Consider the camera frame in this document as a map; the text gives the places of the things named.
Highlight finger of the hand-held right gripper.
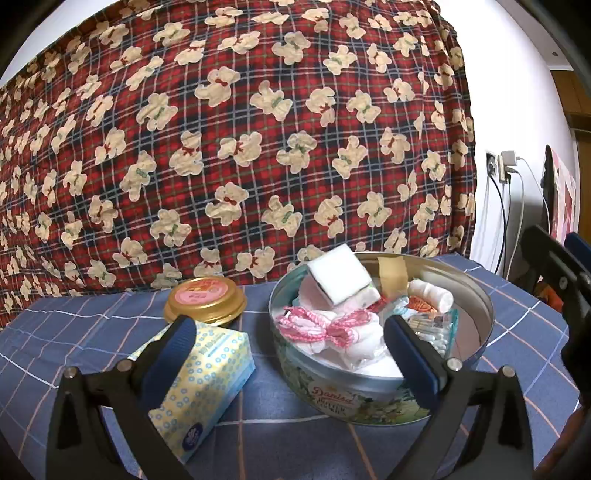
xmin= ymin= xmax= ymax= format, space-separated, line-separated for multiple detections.
xmin=564 ymin=232 xmax=591 ymax=266
xmin=521 ymin=224 xmax=591 ymax=319

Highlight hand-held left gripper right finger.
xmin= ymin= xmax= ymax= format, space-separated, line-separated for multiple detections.
xmin=384 ymin=315 xmax=539 ymax=480

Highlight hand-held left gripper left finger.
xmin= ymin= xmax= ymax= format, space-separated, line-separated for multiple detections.
xmin=46 ymin=315 xmax=197 ymax=480

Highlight bag of cotton swabs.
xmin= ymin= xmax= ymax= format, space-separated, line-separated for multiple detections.
xmin=406 ymin=309 xmax=459 ymax=358

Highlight white cloth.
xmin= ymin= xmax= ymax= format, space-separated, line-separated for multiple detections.
xmin=407 ymin=278 xmax=454 ymax=312

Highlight round metal cookie tin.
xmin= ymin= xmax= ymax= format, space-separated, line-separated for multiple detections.
xmin=269 ymin=251 xmax=494 ymax=423

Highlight pink-trimmed white socks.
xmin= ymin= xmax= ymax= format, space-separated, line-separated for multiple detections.
xmin=276 ymin=307 xmax=391 ymax=370

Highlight white sponge block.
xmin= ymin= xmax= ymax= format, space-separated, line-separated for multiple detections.
xmin=307 ymin=243 xmax=380 ymax=308

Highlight yellow patterned tissue pack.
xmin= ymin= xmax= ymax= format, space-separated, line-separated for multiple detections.
xmin=129 ymin=320 xmax=256 ymax=464

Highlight chair with pink quilt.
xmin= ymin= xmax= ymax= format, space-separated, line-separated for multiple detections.
xmin=542 ymin=144 xmax=580 ymax=250

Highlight gold-lidded round jar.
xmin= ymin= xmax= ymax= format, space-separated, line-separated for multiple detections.
xmin=164 ymin=277 xmax=247 ymax=328

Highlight blue plaid bed sheet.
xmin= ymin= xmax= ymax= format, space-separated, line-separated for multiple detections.
xmin=0 ymin=254 xmax=583 ymax=480

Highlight white plug-in charger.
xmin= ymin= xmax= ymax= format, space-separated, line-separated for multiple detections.
xmin=500 ymin=149 xmax=520 ymax=183

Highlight wooden door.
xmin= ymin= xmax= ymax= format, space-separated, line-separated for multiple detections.
xmin=551 ymin=69 xmax=591 ymax=232

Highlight red plaid bear-print blanket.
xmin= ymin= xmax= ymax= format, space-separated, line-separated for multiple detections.
xmin=0 ymin=0 xmax=477 ymax=324

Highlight white cable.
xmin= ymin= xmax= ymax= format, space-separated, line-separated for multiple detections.
xmin=517 ymin=157 xmax=552 ymax=232
xmin=508 ymin=171 xmax=527 ymax=278

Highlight black cable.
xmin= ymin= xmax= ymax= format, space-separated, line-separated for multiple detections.
xmin=487 ymin=173 xmax=509 ymax=275

